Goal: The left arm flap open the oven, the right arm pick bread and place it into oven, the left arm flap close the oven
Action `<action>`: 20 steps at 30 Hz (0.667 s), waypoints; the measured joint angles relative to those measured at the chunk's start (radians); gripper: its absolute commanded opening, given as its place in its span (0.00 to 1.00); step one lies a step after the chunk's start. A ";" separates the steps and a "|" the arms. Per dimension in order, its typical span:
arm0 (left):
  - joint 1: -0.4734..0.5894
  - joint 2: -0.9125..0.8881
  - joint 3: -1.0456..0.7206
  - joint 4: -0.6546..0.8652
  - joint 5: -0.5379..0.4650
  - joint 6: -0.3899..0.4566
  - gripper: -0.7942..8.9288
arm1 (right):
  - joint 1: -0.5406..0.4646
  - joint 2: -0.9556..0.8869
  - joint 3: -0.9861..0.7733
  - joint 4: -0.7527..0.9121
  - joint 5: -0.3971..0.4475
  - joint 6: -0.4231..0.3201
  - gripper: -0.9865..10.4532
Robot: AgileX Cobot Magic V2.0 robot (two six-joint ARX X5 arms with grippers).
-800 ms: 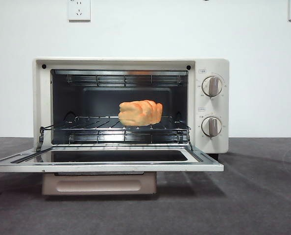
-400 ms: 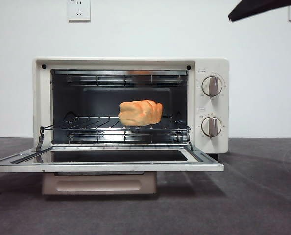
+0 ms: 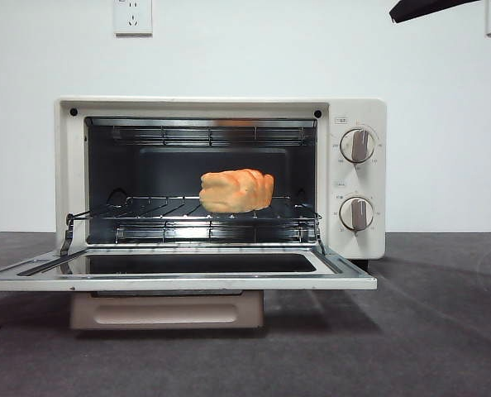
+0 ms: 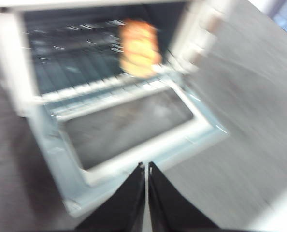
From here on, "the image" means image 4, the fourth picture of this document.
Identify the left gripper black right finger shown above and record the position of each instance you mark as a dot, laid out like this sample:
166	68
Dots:
167	207

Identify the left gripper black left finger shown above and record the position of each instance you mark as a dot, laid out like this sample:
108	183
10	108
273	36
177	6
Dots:
124	207

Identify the golden brown bread loaf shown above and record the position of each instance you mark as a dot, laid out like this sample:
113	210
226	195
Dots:
139	48

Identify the cream Toshiba toaster oven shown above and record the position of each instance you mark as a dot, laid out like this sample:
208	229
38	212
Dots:
5	60

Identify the cream round oven knob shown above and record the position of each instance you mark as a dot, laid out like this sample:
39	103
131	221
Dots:
214	23

